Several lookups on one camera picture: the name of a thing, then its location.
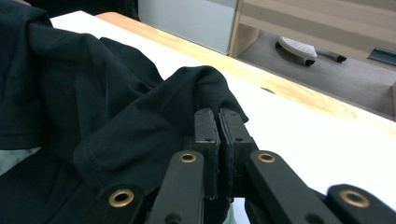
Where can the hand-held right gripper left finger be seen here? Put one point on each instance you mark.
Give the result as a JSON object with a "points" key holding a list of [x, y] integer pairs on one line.
{"points": [[207, 130]]}

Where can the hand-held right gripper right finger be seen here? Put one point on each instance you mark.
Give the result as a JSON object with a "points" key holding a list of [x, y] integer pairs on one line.
{"points": [[236, 137]]}

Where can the black and green shirt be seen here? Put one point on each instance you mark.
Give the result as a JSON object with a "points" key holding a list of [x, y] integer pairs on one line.
{"points": [[93, 102]]}

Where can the white table cover sheet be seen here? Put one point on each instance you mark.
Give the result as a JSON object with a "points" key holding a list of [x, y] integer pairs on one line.
{"points": [[311, 140]]}

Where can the foot pedal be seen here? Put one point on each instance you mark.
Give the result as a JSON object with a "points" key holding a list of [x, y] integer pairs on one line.
{"points": [[297, 49]]}

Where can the white cabinet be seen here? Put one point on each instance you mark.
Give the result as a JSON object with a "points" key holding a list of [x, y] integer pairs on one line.
{"points": [[193, 21]]}

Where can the wooden desk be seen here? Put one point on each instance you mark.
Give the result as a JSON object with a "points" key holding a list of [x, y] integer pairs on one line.
{"points": [[311, 15]]}

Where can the small grey metal plate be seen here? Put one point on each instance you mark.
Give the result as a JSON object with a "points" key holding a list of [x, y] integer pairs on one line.
{"points": [[383, 56]]}

